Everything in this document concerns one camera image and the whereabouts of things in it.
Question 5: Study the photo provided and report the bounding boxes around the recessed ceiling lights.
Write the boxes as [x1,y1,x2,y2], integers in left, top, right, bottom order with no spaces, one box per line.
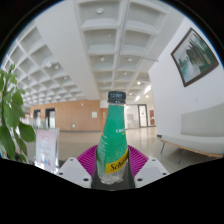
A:
[46,6,153,101]

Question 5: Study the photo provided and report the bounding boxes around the long white cushioned bench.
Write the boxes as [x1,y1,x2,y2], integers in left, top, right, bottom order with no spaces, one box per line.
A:
[159,102,224,164]

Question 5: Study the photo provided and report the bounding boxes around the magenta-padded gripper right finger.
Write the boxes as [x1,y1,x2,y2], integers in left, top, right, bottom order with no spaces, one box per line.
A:
[128,145,170,189]

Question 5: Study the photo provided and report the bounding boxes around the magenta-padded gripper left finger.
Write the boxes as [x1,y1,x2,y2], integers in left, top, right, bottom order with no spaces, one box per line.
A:
[56,144,99,189]

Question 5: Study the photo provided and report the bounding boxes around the clear acrylic sign stand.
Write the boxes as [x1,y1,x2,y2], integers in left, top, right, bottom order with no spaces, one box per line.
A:
[34,128,60,174]

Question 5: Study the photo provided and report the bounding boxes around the green leafy potted plant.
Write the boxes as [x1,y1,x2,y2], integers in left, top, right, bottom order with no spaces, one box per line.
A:
[0,63,37,164]

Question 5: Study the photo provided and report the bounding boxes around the dark-framed landscape painting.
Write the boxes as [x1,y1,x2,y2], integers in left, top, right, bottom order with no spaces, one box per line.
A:
[170,27,220,88]

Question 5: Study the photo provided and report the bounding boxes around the green plastic drink bottle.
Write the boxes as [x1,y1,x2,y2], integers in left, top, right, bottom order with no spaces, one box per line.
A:
[95,90,130,185]

